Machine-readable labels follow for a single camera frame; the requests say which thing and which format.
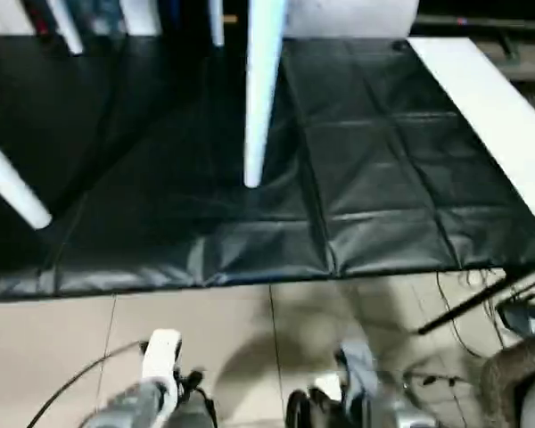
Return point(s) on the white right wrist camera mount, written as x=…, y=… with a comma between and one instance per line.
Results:
x=359, y=361

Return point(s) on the brown wicker basket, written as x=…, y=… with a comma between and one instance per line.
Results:
x=512, y=379

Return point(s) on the grey cushion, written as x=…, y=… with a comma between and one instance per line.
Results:
x=352, y=18

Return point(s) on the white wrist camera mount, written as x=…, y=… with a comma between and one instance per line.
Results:
x=160, y=356
x=359, y=361

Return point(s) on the black power adapter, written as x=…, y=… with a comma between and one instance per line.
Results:
x=519, y=318

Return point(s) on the black box with gold label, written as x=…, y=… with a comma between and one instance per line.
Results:
x=187, y=18

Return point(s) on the black stand leg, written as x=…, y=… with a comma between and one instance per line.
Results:
x=463, y=307

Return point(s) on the black work mat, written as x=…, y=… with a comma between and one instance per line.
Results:
x=383, y=156

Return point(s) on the dark right robot foot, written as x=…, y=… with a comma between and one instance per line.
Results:
x=314, y=408

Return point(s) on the white flat board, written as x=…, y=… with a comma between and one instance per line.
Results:
x=495, y=111

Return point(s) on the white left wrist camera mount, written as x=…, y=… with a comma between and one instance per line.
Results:
x=160, y=356

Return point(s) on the white plastic table leg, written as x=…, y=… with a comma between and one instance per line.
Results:
x=260, y=89
x=13, y=183
x=216, y=22
x=69, y=27

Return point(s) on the black bar with red mark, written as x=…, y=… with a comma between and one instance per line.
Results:
x=486, y=21

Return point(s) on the white glass-door cabinet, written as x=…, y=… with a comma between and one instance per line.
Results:
x=138, y=15

